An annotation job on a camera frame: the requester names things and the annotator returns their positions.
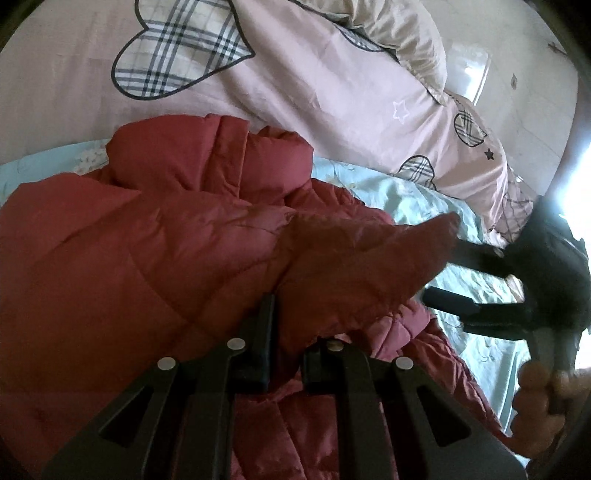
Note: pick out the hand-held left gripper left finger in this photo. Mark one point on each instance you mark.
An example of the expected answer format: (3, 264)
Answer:
(262, 332)

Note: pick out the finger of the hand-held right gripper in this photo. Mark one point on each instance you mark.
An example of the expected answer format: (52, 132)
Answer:
(480, 254)
(461, 308)

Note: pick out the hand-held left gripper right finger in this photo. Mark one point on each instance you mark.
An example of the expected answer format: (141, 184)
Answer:
(319, 365)

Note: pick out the red quilted jacket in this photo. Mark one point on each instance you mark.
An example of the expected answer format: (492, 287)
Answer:
(138, 230)

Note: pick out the person's right hand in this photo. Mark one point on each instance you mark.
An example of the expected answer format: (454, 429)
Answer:
(535, 415)

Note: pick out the light blue floral bedsheet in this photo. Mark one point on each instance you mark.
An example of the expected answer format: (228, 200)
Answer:
(415, 203)

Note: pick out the pink duvet with plaid hearts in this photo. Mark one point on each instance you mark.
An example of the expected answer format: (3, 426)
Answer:
(323, 92)

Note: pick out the beige pillow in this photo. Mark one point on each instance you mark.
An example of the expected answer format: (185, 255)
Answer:
(406, 37)

